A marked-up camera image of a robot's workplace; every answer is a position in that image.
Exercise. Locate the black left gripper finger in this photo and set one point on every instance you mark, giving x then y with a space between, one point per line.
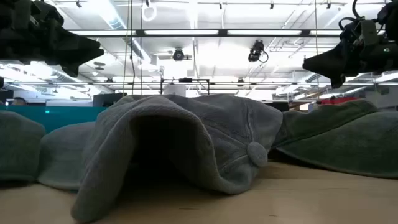
84 49
71 69

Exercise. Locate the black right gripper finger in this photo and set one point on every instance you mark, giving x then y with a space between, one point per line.
338 81
326 60

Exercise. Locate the grey hat with button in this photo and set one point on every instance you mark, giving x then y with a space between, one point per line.
202 130

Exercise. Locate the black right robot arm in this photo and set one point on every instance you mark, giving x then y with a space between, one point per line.
388 14

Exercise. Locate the pale grey hat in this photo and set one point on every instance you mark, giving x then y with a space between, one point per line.
65 155

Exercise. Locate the red box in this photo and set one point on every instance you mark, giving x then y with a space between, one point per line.
339 100

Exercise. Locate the black monitor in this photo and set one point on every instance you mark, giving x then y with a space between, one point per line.
107 99

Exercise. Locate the person's head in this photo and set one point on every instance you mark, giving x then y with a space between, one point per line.
18 101

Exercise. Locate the round black ceiling fixture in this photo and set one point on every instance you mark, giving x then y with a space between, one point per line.
178 55

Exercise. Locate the teal partition wall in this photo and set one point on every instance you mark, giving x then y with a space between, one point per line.
62 116

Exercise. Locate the black overhead camera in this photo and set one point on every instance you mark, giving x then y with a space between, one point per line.
256 51

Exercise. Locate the black overhead frame beam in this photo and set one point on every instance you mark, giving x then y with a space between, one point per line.
186 36

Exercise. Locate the black metal stand frame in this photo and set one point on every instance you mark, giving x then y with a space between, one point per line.
185 80

